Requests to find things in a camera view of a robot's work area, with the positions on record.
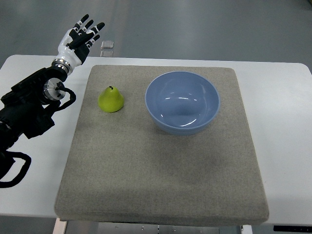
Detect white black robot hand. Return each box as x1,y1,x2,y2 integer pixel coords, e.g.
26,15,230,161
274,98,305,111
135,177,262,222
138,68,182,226
52,14,105,75

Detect green pear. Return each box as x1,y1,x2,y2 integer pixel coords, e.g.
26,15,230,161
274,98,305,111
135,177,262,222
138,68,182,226
97,86,124,113

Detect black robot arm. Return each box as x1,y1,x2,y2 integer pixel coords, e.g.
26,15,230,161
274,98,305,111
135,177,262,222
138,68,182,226
0,66,76,152

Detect blue bowl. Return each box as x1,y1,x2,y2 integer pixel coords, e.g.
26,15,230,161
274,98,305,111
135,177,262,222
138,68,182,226
145,71,221,136

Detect grey fabric mat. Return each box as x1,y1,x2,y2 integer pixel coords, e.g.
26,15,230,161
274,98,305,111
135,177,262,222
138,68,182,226
55,65,269,226

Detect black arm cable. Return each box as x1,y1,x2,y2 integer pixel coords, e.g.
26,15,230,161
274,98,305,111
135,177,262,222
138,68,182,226
0,151,32,189

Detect white table frame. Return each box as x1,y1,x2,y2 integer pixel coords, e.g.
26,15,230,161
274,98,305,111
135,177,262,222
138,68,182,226
53,218,253,234

